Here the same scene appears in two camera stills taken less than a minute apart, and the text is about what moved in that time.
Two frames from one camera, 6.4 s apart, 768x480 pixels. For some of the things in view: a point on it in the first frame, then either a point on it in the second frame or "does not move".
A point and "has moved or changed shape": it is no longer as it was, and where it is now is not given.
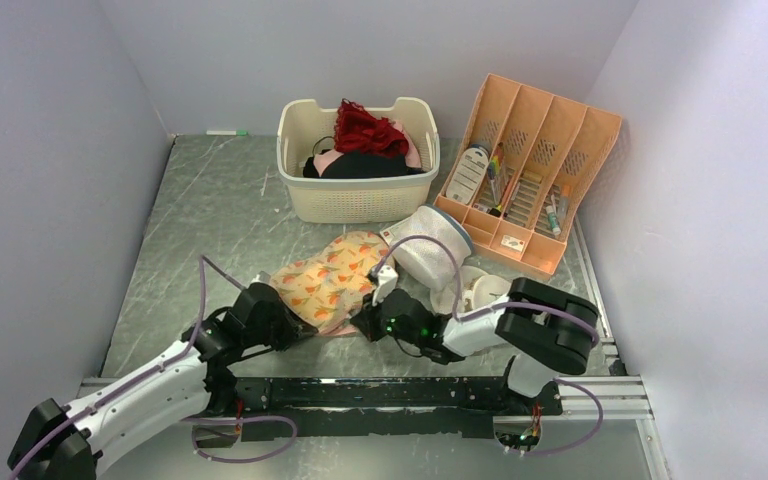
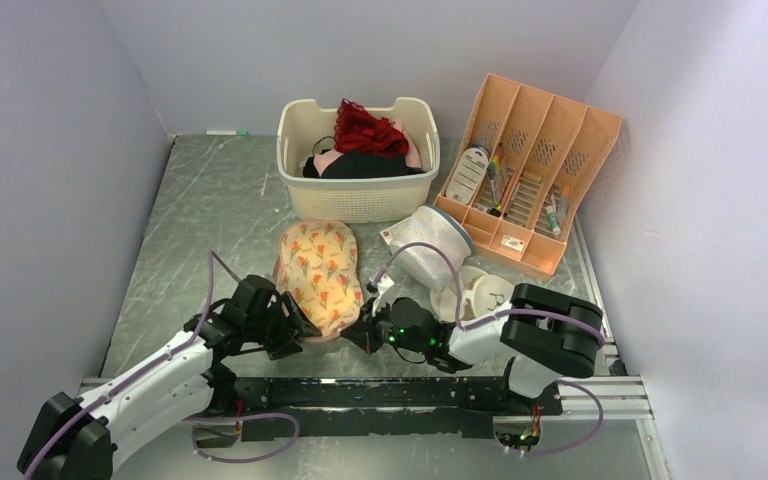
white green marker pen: (227, 132) does not move
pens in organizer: (500, 176) does not move
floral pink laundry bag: (329, 285) has moved or changed shape
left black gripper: (293, 329) does not move
